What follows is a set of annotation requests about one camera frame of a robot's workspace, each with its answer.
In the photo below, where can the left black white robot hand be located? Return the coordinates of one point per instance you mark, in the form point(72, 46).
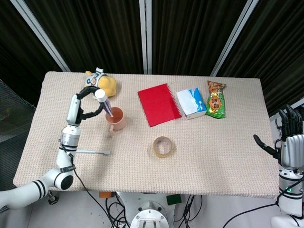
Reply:
point(73, 107)

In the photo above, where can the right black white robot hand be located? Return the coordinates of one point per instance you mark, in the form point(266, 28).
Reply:
point(293, 149)

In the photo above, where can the purple toothpaste tube white cap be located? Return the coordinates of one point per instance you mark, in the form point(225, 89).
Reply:
point(101, 96)

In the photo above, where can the grey toothbrush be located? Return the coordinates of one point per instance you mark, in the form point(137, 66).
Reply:
point(92, 151)

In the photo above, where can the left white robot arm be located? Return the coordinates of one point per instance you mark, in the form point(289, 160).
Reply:
point(64, 161)

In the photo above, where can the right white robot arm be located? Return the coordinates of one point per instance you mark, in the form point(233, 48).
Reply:
point(289, 190)

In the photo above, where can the pink ribbed plastic cup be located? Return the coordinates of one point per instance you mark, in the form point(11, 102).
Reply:
point(120, 122)

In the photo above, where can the yellow plush toy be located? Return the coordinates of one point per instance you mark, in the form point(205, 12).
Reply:
point(109, 85)

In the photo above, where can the black mesh panel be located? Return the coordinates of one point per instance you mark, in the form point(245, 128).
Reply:
point(14, 133)

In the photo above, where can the black pleated curtain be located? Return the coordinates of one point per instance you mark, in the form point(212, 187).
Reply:
point(104, 35)

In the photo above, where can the red spiral notebook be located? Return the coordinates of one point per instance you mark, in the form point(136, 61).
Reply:
point(158, 105)

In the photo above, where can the green orange snack bag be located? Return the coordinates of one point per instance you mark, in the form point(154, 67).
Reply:
point(215, 104)

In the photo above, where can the yellowish packing tape roll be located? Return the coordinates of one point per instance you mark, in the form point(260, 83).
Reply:
point(155, 148)

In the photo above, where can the orange push button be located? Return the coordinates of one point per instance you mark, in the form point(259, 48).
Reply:
point(105, 194)

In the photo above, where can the beige waffle tablecloth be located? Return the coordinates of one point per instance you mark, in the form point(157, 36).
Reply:
point(190, 166)

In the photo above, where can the blue white tissue box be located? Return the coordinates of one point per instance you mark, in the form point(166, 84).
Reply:
point(193, 102)

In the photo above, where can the green push button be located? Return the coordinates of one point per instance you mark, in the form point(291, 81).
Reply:
point(173, 199)

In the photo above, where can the white robot torso base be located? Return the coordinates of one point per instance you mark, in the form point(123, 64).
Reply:
point(149, 213)

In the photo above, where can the white slanted frame post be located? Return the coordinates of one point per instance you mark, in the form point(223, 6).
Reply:
point(235, 38)
point(42, 35)

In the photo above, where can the white upright frame post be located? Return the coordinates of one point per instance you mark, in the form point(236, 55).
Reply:
point(145, 35)

